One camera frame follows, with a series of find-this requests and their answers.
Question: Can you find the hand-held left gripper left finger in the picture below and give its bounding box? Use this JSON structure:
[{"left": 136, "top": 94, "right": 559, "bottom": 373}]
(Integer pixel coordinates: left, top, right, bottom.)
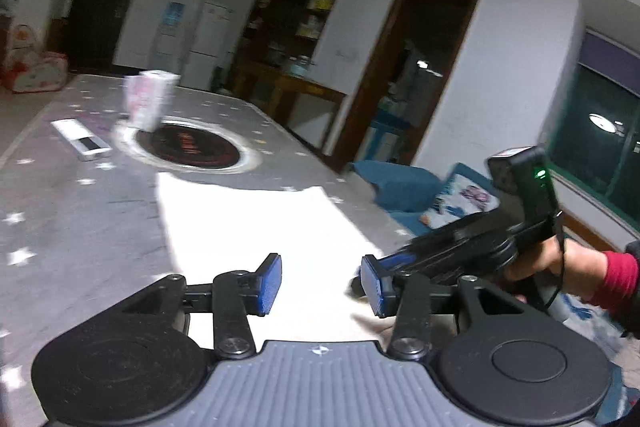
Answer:
[{"left": 100, "top": 253, "right": 283, "bottom": 360}]

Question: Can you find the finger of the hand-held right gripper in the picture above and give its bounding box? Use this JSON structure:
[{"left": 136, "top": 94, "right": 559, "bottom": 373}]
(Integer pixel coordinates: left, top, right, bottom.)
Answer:
[{"left": 382, "top": 238, "right": 436, "bottom": 278}]

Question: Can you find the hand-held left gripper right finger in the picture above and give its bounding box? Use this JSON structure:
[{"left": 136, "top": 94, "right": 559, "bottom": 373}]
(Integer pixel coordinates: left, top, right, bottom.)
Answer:
[{"left": 361, "top": 255, "right": 551, "bottom": 360}]

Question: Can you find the cream sweatshirt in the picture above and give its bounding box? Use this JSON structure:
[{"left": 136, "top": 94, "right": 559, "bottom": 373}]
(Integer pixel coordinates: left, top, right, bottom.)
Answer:
[{"left": 156, "top": 172, "right": 401, "bottom": 343}]

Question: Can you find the person's right forearm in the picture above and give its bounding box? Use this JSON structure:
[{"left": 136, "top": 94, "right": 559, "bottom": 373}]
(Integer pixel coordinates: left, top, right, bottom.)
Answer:
[{"left": 590, "top": 241, "right": 640, "bottom": 343}]

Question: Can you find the person's right hand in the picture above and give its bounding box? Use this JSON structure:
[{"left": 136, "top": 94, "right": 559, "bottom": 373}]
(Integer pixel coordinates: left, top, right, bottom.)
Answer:
[{"left": 505, "top": 239, "right": 608, "bottom": 303}]

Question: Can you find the dark window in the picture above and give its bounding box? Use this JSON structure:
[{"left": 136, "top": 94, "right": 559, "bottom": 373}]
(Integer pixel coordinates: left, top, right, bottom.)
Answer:
[{"left": 547, "top": 27, "right": 640, "bottom": 228}]

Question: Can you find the blue and white cabinet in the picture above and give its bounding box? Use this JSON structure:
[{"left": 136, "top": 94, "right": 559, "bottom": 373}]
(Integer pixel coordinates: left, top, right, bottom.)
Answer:
[{"left": 367, "top": 117, "right": 411, "bottom": 162}]

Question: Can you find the round black built-in cooktop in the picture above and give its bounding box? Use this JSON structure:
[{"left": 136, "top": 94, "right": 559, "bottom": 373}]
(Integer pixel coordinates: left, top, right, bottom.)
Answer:
[{"left": 112, "top": 119, "right": 263, "bottom": 174}]

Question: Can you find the wooden side table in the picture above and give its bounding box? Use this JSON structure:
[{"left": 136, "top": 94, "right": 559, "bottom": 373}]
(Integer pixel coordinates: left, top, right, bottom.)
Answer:
[{"left": 232, "top": 59, "right": 348, "bottom": 142}]

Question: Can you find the grey star-print tablecloth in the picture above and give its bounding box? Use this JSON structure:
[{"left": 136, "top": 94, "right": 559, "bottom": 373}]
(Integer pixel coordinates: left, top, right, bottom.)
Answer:
[{"left": 0, "top": 73, "right": 416, "bottom": 427}]

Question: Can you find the white tissue pack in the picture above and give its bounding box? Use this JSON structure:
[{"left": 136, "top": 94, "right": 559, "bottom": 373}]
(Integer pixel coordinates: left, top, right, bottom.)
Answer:
[{"left": 122, "top": 69, "right": 180, "bottom": 131}]

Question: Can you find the white remote control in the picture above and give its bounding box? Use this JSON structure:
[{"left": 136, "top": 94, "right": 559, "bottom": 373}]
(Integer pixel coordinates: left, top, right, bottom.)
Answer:
[{"left": 51, "top": 119, "right": 112, "bottom": 161}]

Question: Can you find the white refrigerator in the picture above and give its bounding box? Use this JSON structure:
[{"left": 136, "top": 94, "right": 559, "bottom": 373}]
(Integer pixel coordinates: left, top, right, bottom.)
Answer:
[{"left": 182, "top": 1, "right": 235, "bottom": 92}]

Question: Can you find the white water dispenser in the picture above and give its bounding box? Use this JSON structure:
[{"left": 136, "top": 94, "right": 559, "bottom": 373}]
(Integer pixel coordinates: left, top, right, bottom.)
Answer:
[{"left": 152, "top": 2, "right": 186, "bottom": 75}]

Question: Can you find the dark wooden door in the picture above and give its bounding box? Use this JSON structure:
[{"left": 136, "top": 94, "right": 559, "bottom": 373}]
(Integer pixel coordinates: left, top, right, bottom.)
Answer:
[{"left": 65, "top": 0, "right": 151, "bottom": 75}]

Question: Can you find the pink patterned baby seat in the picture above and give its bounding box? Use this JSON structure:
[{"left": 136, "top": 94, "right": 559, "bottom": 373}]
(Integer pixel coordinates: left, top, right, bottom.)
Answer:
[{"left": 0, "top": 24, "right": 68, "bottom": 94}]

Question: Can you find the black cable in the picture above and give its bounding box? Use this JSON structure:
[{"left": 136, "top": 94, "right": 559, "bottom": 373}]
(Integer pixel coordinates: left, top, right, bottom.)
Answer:
[{"left": 545, "top": 212, "right": 569, "bottom": 308}]

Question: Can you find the dark wooden door frame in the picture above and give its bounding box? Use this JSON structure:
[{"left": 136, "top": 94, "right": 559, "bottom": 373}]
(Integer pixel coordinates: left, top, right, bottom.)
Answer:
[{"left": 332, "top": 0, "right": 482, "bottom": 172}]

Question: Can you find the dark wooden wall shelf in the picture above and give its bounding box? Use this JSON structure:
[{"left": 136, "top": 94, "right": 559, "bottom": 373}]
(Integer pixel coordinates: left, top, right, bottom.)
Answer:
[{"left": 235, "top": 0, "right": 346, "bottom": 72}]

